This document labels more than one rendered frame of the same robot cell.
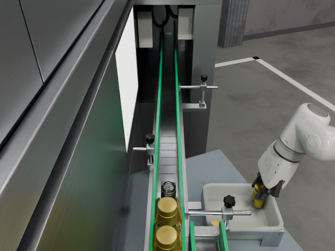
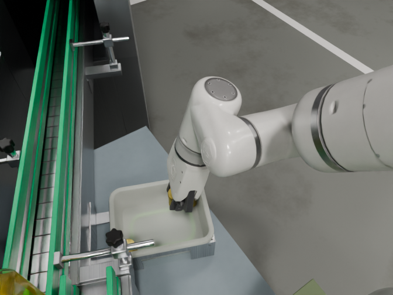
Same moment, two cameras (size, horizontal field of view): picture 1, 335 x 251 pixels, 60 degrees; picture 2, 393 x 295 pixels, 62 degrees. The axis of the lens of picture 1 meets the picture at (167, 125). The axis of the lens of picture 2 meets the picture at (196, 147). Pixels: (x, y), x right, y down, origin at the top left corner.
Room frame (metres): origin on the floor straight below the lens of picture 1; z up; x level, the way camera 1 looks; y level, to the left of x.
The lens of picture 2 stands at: (0.21, -0.24, 1.51)
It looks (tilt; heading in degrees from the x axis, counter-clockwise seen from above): 51 degrees down; 348
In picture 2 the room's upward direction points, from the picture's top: straight up
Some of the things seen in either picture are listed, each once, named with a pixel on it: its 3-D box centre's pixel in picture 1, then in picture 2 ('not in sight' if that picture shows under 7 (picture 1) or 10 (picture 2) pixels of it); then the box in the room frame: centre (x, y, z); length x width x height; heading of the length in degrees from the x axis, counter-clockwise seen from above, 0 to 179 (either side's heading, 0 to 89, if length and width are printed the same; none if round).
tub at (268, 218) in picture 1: (239, 212); (161, 221); (0.57, -0.23, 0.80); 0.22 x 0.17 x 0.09; 90
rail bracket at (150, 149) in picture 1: (144, 152); (8, 164); (0.69, 0.07, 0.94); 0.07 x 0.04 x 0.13; 90
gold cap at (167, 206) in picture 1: (167, 211); not in sight; (0.32, 0.00, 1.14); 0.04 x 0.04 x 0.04
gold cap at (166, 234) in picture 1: (166, 242); not in sight; (0.26, 0.00, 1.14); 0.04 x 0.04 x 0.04
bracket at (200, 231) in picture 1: (207, 237); (107, 274); (0.45, -0.11, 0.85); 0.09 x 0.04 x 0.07; 90
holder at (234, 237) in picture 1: (230, 214); (150, 225); (0.57, -0.20, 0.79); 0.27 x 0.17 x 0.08; 90
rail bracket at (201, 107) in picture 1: (197, 98); (104, 58); (1.09, -0.13, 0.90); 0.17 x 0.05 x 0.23; 90
